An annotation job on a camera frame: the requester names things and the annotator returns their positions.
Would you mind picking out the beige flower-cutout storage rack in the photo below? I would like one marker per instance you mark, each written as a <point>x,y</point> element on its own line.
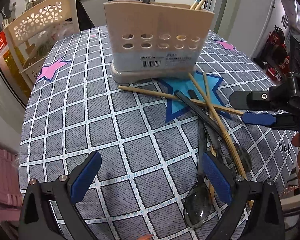
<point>46,14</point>

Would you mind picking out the person's left hand fingertip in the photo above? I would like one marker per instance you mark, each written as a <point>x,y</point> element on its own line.
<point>146,237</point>

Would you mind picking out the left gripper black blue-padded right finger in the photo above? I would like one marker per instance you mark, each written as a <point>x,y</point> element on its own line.
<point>266,219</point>

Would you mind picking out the pink plastic stool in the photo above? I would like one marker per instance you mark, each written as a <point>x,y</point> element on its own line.
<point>10,195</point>

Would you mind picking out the grey checkered star tablecloth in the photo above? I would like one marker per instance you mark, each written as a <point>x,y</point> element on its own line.
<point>149,153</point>

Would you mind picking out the long bamboo chopstick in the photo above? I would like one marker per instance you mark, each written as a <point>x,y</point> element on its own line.
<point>225,134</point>

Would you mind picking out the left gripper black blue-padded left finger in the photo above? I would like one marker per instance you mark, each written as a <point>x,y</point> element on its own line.
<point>37,220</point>

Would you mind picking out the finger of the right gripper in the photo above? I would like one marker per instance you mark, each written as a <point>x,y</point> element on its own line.
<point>250,100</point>

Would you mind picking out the black spoon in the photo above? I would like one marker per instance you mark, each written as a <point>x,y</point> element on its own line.
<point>198,201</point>

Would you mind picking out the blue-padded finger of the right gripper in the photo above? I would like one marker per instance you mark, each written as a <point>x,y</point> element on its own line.
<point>260,118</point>

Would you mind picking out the beige plastic utensil holder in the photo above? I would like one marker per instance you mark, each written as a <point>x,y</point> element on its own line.
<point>154,40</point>

